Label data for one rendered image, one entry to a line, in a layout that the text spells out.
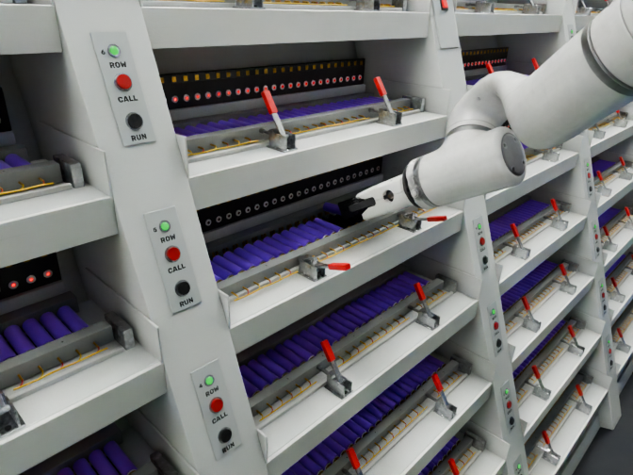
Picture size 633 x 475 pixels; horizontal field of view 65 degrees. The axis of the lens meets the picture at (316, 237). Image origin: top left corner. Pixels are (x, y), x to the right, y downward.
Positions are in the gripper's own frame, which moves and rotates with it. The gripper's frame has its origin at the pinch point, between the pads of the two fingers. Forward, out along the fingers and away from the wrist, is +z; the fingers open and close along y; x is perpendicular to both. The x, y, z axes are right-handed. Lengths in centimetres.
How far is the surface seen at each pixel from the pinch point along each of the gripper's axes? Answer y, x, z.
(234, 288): -30.3, -4.7, -1.6
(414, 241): 7.2, -10.1, -5.1
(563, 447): 59, -87, 9
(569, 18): 100, 29, -13
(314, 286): -19.7, -8.8, -5.6
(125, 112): -40.8, 19.3, -10.8
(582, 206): 95, -26, -2
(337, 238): -8.4, -4.1, -2.0
